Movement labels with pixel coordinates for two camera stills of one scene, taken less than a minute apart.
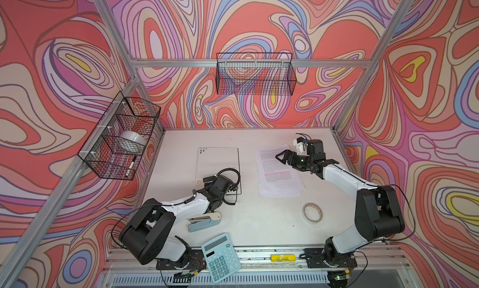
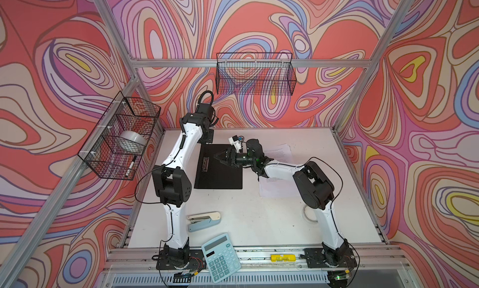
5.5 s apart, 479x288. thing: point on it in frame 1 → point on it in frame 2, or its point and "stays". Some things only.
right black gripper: x=291 y=161 → x=228 y=151
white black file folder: x=219 y=161 stays
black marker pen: x=131 y=166 stays
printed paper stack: x=276 y=179 stays
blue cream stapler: x=203 y=220 stays
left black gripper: x=207 y=186 → x=210 y=138
